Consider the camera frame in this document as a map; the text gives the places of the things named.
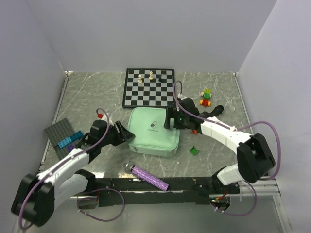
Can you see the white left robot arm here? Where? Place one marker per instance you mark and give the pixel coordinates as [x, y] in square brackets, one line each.
[39, 195]

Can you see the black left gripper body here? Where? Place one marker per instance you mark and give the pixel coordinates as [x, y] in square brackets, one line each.
[113, 137]

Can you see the grey lego baseplate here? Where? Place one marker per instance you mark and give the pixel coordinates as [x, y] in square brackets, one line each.
[56, 133]

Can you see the cream chess pawn left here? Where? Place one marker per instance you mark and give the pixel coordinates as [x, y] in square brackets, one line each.
[140, 79]

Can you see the cream chess pawn right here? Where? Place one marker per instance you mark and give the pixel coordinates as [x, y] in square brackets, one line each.
[151, 75]

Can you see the purple lego brick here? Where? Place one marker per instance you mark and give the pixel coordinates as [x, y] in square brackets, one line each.
[70, 148]

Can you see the colourful toy block car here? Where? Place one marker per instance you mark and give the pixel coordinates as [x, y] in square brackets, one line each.
[206, 96]

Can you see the green plastic clip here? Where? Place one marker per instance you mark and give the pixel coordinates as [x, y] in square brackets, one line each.
[194, 151]

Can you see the black white chessboard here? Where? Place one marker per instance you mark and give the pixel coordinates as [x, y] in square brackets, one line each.
[149, 93]

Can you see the black tube orange cap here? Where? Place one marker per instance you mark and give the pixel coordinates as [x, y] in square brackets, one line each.
[205, 115]

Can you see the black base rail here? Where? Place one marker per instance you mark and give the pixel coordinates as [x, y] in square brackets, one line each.
[196, 190]

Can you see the cream chess pawn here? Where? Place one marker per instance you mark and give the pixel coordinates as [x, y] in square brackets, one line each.
[151, 75]
[140, 79]

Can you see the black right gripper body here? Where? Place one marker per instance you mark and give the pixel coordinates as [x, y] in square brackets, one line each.
[180, 121]

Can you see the purple glitter microphone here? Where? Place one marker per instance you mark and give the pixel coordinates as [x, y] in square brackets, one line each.
[137, 171]

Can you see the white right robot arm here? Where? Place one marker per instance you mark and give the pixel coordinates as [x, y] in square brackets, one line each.
[254, 157]

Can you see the blue lego brick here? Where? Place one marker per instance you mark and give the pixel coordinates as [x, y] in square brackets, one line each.
[70, 139]

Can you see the mint green medicine case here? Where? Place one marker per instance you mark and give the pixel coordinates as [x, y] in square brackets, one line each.
[147, 124]

